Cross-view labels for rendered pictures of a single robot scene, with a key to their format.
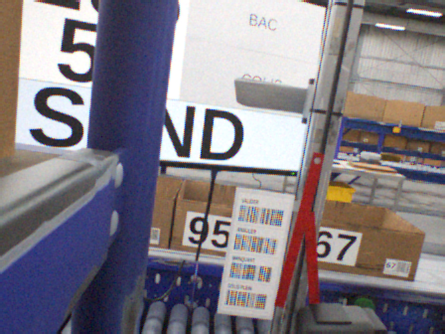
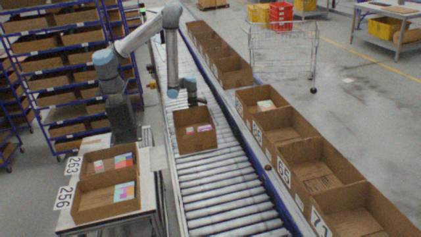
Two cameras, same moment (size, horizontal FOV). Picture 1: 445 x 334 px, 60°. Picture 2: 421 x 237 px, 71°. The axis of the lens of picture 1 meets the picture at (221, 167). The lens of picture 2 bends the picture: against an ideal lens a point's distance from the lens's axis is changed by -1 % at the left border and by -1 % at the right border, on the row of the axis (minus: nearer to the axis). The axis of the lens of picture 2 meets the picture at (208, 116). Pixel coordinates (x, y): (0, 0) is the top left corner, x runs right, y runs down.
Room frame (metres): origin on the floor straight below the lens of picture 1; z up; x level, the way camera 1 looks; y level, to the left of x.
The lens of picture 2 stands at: (0.73, -3.12, 2.05)
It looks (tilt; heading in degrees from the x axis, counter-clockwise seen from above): 30 degrees down; 84
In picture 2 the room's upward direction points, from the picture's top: 7 degrees counter-clockwise
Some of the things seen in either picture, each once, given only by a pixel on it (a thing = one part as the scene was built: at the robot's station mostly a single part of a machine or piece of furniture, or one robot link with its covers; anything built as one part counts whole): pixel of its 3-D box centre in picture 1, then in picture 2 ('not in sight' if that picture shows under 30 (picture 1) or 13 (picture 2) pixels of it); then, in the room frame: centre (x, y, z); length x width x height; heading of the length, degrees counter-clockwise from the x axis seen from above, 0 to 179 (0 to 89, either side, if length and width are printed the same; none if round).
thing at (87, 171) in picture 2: not in sight; (110, 164); (0.20, -1.36, 0.80); 0.38 x 0.28 x 0.10; 4
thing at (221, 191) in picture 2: not in sight; (222, 191); (0.91, -1.77, 0.72); 0.52 x 0.05 x 0.05; 2
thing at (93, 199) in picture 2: not in sight; (108, 195); (0.22, -1.67, 0.80); 0.38 x 0.28 x 0.10; 3
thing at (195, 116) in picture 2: not in sight; (193, 128); (0.83, -1.15, 0.83); 0.39 x 0.29 x 0.17; 90
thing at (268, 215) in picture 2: not in sight; (233, 224); (0.92, -2.03, 0.72); 0.52 x 0.05 x 0.05; 2
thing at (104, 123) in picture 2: not in sight; (109, 116); (-0.10, 0.20, 0.39); 0.40 x 0.30 x 0.10; 3
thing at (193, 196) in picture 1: (233, 219); (222, 59); (1.29, -0.07, 0.97); 0.39 x 0.29 x 0.17; 92
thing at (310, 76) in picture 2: not in sight; (279, 55); (2.37, 0.98, 0.52); 1.07 x 0.56 x 1.03; 158
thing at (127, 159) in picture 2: not in sight; (124, 162); (0.29, -1.36, 0.79); 0.19 x 0.14 x 0.02; 97
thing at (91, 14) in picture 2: not in sight; (79, 15); (-0.09, 0.20, 1.59); 0.40 x 0.30 x 0.10; 2
